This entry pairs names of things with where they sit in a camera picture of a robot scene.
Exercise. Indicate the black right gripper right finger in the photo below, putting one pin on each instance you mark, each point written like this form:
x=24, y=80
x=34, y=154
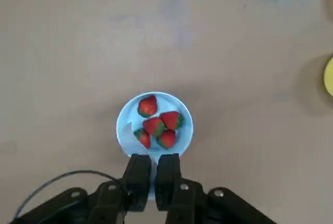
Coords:
x=169, y=177

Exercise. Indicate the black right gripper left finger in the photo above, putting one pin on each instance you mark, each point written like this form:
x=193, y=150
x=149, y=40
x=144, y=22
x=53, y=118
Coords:
x=135, y=177

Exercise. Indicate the red strawberry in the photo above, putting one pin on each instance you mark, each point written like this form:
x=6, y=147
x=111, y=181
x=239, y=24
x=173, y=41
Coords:
x=143, y=138
x=166, y=138
x=152, y=126
x=147, y=106
x=171, y=119

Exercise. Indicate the light blue bowl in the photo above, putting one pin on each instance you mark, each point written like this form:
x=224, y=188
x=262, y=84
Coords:
x=127, y=112

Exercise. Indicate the yellow bowl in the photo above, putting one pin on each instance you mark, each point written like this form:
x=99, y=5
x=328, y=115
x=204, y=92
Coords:
x=329, y=75

